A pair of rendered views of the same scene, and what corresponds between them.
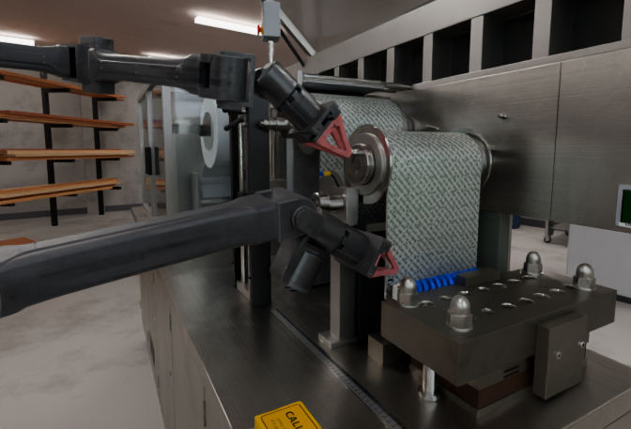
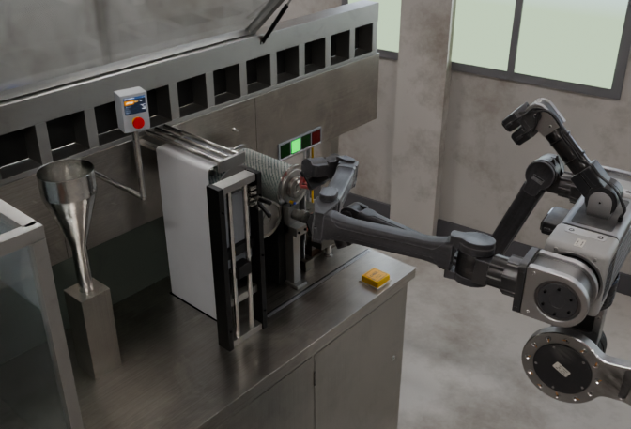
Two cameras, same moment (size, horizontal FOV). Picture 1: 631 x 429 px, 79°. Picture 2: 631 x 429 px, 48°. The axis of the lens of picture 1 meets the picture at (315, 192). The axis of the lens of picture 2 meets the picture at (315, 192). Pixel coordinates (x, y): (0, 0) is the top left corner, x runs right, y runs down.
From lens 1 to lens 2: 2.55 m
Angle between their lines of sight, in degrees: 105
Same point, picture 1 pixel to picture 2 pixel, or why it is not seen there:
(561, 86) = (255, 109)
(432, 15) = (176, 68)
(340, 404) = (348, 273)
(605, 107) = (270, 114)
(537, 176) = not seen: hidden behind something
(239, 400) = (363, 298)
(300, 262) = not seen: hidden behind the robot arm
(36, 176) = not seen: outside the picture
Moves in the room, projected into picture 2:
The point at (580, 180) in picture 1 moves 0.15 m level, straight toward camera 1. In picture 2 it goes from (266, 148) to (304, 152)
